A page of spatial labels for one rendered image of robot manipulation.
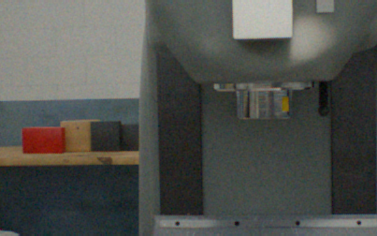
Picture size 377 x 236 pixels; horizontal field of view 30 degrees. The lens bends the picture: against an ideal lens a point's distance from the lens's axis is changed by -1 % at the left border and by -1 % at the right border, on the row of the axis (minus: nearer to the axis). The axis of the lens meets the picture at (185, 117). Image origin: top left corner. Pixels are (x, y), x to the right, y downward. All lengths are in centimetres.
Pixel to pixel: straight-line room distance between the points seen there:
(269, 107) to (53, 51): 448
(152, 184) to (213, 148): 10
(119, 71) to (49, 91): 53
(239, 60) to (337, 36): 7
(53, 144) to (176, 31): 392
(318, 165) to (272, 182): 7
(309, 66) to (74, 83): 449
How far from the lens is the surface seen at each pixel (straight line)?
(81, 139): 447
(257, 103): 58
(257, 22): 47
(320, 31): 52
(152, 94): 99
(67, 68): 500
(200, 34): 52
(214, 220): 99
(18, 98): 511
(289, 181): 99
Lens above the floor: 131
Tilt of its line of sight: 3 degrees down
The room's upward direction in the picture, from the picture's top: 1 degrees counter-clockwise
